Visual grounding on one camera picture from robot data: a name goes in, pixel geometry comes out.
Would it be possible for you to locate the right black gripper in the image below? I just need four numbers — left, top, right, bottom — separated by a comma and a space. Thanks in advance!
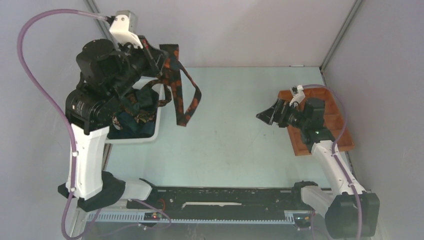
256, 98, 309, 130

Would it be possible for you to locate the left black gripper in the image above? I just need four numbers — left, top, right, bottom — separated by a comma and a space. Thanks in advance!
107, 35, 170, 101

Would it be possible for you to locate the black orange floral tie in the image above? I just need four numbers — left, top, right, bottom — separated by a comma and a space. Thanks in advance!
144, 44, 202, 127

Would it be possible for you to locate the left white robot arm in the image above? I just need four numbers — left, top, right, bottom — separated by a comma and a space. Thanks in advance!
57, 39, 169, 212

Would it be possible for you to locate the white plastic basket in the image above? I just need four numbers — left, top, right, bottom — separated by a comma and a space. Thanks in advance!
105, 78, 165, 145

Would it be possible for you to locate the dark green tie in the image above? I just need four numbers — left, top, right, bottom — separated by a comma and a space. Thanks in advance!
107, 87, 159, 140

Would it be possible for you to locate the brown patterned tie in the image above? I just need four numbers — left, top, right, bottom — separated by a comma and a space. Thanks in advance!
112, 79, 172, 130

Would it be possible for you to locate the orange compartment tray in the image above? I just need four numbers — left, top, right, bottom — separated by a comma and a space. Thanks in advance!
287, 87, 355, 156

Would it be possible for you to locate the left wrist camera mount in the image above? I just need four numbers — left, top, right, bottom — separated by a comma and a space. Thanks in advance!
109, 10, 144, 49

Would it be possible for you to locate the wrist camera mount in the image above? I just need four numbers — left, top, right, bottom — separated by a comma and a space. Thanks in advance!
109, 10, 144, 49
289, 85, 305, 108

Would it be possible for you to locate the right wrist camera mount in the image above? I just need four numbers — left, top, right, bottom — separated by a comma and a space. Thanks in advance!
289, 85, 305, 108

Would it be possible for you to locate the grey cable duct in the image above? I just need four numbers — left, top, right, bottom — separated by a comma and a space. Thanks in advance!
86, 211, 299, 225

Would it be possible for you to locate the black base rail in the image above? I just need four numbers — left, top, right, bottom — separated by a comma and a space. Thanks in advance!
126, 186, 312, 222

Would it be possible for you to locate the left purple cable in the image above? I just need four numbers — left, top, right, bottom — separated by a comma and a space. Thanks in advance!
17, 8, 172, 240

